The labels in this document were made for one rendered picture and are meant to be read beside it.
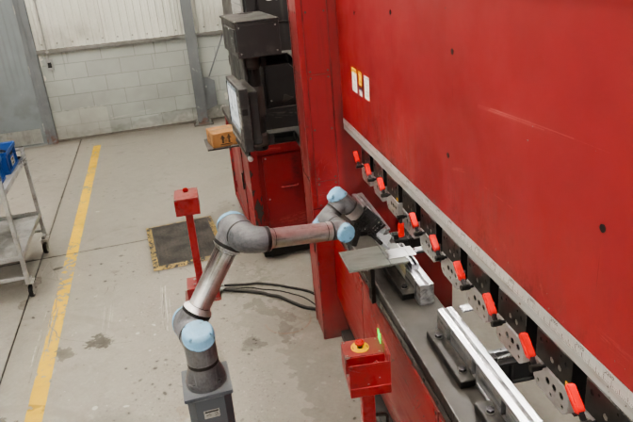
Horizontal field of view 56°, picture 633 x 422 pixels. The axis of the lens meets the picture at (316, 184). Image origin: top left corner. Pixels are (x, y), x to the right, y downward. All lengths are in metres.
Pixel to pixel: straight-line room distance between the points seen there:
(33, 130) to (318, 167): 6.52
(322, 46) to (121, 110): 6.30
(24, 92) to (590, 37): 8.50
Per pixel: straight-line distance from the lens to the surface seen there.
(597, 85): 1.27
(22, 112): 9.34
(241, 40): 3.27
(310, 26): 3.17
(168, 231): 5.60
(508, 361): 2.34
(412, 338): 2.36
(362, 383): 2.40
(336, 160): 3.36
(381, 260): 2.61
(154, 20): 9.02
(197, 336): 2.28
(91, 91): 9.20
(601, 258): 1.35
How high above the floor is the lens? 2.25
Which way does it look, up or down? 21 degrees down
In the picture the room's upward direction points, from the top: 5 degrees counter-clockwise
